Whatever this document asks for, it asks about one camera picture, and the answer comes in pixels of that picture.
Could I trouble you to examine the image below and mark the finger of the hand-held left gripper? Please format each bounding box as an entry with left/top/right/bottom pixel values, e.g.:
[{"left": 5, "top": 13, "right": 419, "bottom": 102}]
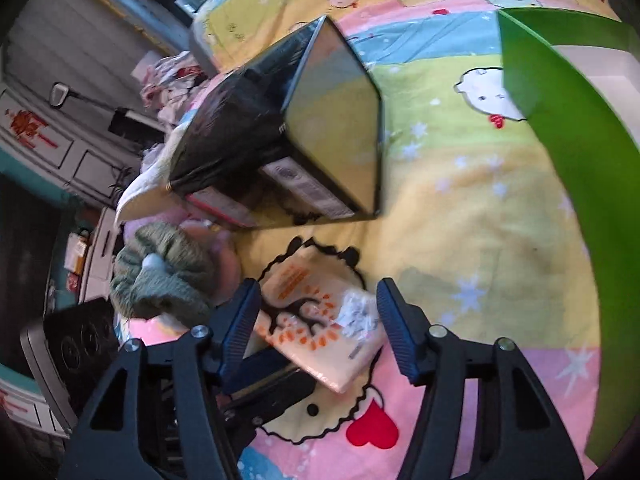
[{"left": 222, "top": 347, "right": 318, "bottom": 431}]

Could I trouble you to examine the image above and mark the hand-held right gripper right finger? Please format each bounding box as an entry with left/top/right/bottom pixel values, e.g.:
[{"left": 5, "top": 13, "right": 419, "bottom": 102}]
[{"left": 376, "top": 278, "right": 586, "bottom": 480}]

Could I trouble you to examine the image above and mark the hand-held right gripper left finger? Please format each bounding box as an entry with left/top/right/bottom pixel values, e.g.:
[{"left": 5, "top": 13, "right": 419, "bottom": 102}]
[{"left": 57, "top": 279, "right": 263, "bottom": 480}]

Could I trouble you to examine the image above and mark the cream tissue packet orange print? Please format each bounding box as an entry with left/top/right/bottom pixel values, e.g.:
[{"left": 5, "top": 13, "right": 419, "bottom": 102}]
[{"left": 252, "top": 255, "right": 388, "bottom": 393}]

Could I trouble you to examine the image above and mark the green box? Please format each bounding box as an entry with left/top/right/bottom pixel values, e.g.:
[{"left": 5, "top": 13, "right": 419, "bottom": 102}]
[{"left": 497, "top": 8, "right": 640, "bottom": 466}]

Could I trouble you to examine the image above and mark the green knitted cloth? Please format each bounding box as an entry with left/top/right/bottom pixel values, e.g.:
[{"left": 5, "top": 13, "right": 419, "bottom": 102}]
[{"left": 110, "top": 222, "right": 217, "bottom": 326}]

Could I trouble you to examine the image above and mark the colourful cartoon printed blanket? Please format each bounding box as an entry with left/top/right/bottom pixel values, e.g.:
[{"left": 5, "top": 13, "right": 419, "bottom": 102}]
[{"left": 115, "top": 0, "right": 640, "bottom": 480}]

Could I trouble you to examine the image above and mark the white cabinet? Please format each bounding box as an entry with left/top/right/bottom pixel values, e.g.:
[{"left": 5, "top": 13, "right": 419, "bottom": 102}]
[{"left": 0, "top": 82, "right": 146, "bottom": 436}]

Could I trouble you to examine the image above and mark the black flat device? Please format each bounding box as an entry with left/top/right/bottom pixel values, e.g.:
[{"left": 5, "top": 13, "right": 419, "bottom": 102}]
[{"left": 109, "top": 107, "right": 166, "bottom": 137}]

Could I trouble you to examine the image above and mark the pile of printed clothes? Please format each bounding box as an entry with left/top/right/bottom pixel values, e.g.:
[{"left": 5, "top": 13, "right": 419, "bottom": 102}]
[{"left": 139, "top": 51, "right": 211, "bottom": 128}]

